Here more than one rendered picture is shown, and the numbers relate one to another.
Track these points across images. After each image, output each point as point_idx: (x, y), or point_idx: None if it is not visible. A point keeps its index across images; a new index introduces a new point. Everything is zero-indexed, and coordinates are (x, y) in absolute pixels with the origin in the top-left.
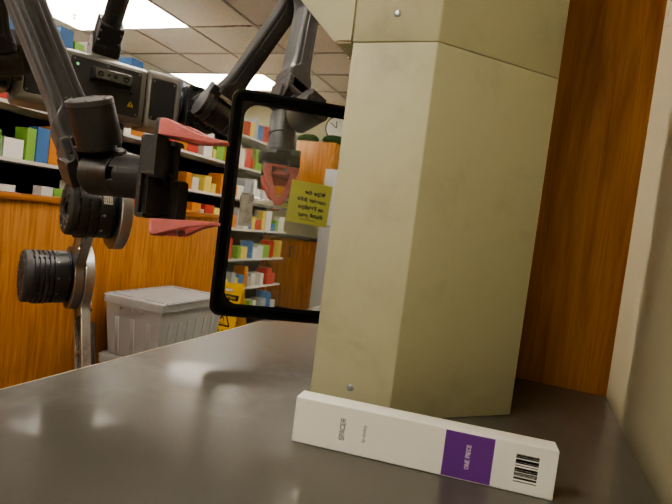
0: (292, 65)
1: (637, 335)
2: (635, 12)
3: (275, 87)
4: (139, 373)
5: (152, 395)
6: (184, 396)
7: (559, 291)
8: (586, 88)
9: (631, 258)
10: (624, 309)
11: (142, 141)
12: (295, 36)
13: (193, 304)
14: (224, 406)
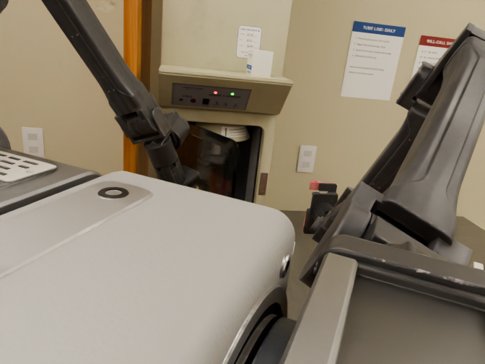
0: (142, 83)
1: (148, 175)
2: (150, 28)
3: (156, 113)
4: (296, 307)
5: (307, 291)
6: (296, 284)
7: (146, 173)
8: (148, 70)
9: (102, 141)
10: (105, 167)
11: (337, 198)
12: (101, 31)
13: None
14: (291, 274)
